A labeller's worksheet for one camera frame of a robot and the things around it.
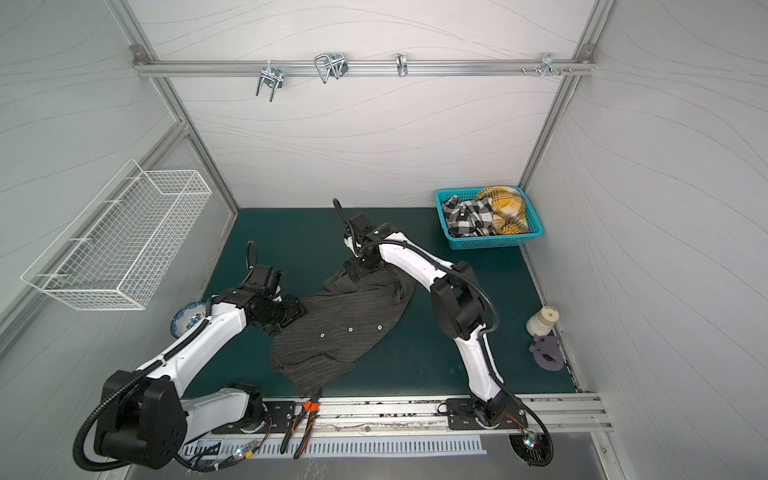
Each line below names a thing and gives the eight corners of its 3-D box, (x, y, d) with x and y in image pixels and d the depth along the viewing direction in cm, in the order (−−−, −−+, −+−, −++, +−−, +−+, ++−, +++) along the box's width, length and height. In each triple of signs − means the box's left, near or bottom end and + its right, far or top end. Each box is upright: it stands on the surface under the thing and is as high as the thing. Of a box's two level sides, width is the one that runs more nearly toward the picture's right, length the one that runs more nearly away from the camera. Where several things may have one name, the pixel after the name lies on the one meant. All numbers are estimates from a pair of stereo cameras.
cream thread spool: (524, 338, 89) (539, 322, 80) (520, 323, 92) (534, 306, 83) (545, 338, 89) (562, 322, 80) (540, 323, 92) (556, 306, 83)
